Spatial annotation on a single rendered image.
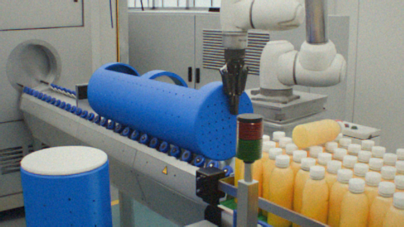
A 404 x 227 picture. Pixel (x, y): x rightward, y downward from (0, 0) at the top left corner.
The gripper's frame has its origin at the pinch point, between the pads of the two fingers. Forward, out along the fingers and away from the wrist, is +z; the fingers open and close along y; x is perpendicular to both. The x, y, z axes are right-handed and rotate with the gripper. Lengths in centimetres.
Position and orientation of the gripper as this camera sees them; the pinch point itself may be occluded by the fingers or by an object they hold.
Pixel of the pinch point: (234, 104)
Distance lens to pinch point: 179.2
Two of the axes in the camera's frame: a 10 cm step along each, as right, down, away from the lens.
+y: 7.9, -1.3, 6.0
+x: -6.1, -1.7, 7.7
